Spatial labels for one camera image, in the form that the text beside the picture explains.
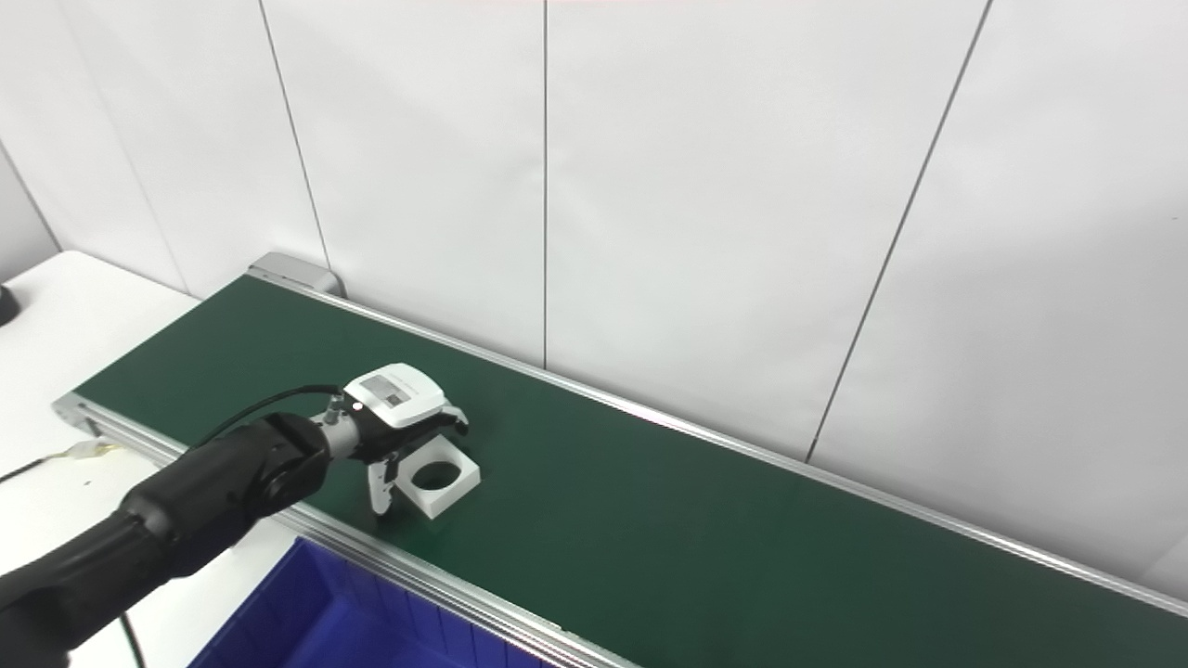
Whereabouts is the green conveyor belt aluminium frame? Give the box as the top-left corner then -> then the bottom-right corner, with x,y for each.
53,269 -> 1188,668

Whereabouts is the grey conveyor end cover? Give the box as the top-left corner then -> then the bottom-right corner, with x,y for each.
247,252 -> 347,299

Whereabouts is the blue plastic bin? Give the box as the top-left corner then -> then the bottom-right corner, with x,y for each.
188,536 -> 558,668

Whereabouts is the black cable with white connector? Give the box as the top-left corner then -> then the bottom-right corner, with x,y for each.
0,442 -> 123,484

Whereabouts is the white square part with hole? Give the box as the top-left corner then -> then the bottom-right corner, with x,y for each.
394,436 -> 482,518

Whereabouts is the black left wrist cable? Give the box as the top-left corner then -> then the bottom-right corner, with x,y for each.
190,384 -> 347,451

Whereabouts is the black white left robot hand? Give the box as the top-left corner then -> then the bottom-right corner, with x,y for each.
343,363 -> 470,516

